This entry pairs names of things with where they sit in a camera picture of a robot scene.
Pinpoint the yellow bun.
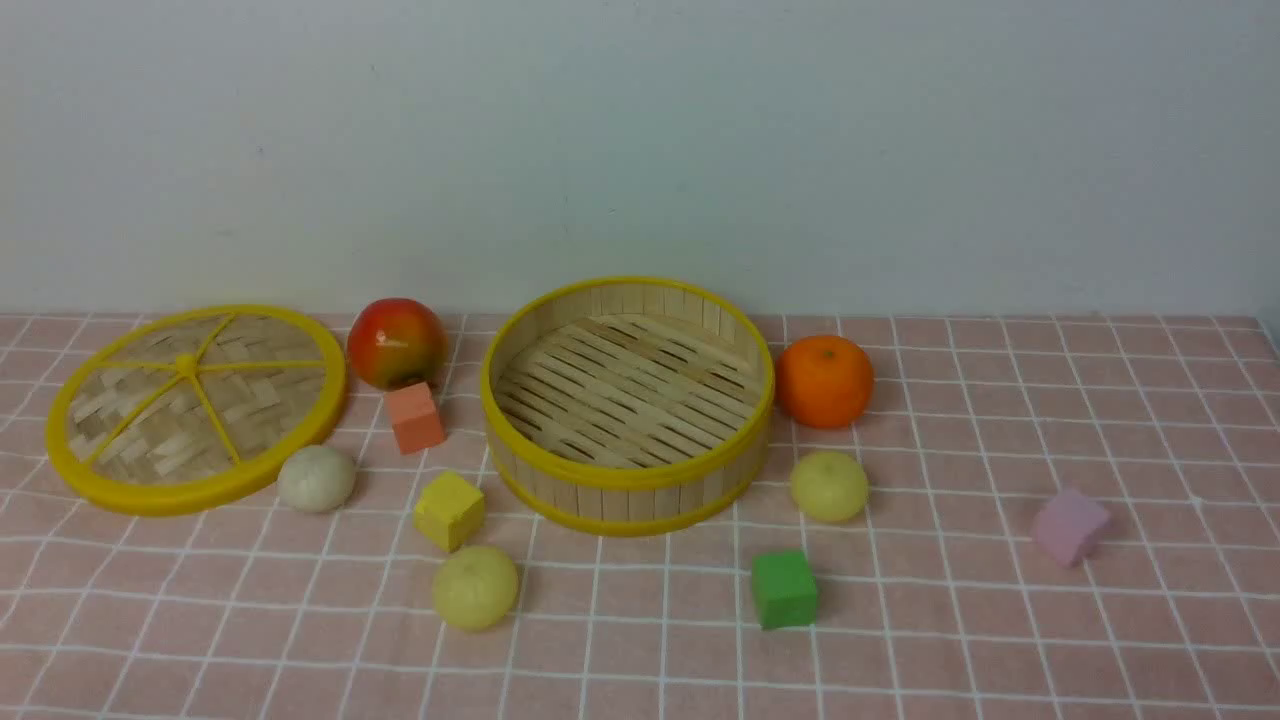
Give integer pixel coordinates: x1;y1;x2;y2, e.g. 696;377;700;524
431;544;520;632
788;451;870;524

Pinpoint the white bun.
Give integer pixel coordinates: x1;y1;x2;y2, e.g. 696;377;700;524
275;445;358;512

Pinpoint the yellow bamboo steamer tray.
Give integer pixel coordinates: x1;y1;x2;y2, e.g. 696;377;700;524
480;275;776;537

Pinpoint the yellow bamboo steamer lid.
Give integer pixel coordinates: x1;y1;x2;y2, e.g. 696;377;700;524
45;304;348;518

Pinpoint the orange fruit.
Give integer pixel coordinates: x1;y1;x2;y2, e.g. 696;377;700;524
774;334;876;429

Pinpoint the orange foam cube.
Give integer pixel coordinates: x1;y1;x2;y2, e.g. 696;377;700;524
385;382;447;455

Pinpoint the yellow foam cube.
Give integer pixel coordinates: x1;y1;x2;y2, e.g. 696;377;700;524
412;471;486;553

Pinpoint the red apple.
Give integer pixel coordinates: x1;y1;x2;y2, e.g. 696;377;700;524
346;297;449;392

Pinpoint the green foam cube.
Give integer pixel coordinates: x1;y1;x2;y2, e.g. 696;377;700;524
751;550;819;632

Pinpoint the pink foam cube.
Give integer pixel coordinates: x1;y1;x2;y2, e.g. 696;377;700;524
1030;487;1112;568

